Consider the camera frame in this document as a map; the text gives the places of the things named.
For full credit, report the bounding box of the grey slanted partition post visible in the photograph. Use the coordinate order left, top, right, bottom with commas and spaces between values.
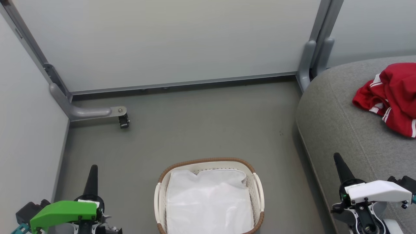
0, 0, 72, 102

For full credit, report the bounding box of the red and white garment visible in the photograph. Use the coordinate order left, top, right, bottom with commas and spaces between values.
352, 63, 416, 138

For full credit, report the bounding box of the white cloth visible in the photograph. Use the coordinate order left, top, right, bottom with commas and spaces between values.
166, 168, 255, 234

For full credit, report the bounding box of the grey partition foot right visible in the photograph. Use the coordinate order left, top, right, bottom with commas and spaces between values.
296, 0, 344, 93

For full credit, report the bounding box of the grey fabric sofa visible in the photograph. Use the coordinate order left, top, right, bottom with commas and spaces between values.
295, 55, 416, 234

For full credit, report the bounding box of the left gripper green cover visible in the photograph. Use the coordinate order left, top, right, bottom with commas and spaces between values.
30, 164, 105, 234

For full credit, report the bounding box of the grey partition bottom rail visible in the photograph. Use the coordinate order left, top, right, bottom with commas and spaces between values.
70, 71, 298, 96

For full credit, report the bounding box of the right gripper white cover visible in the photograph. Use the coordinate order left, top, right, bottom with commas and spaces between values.
331, 152, 412, 212

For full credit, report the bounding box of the grey partition foot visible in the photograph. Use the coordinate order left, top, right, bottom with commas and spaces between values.
49, 83, 128, 123
296, 0, 344, 93

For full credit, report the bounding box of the white laundry basket brown rim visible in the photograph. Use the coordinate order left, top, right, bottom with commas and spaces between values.
154, 158, 265, 234

